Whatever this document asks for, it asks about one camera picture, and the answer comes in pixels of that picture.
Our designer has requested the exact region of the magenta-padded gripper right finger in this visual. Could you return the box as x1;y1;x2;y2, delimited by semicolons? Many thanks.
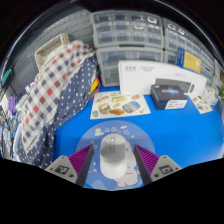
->
133;143;183;186

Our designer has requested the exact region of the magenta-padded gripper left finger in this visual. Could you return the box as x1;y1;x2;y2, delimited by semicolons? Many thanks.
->
44;143;95;187

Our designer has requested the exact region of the white computer mouse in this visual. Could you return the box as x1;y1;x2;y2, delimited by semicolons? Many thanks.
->
99;133;128;179

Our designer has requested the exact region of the round blue printed mouse pad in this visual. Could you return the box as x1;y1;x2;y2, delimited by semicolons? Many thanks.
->
75;119;157;191

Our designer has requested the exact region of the small black box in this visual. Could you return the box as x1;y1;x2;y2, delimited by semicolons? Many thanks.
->
149;83;189;111

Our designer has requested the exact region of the food picture sticker sheet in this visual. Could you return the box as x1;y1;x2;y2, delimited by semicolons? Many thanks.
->
90;90;152;120

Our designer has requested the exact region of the red blue checked cloth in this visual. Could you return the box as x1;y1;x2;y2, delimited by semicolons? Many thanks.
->
16;40;98;154

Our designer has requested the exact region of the white and blue tissue box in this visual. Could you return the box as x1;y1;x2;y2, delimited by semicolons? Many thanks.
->
201;85;220;106

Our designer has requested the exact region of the long white keyboard box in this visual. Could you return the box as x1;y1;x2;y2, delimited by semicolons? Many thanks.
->
118;59;208;101

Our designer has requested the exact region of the yellow and blue card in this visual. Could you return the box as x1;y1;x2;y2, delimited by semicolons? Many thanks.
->
175;47;203;74

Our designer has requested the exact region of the beige woven basket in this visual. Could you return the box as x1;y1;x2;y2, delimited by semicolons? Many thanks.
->
34;33;71;71

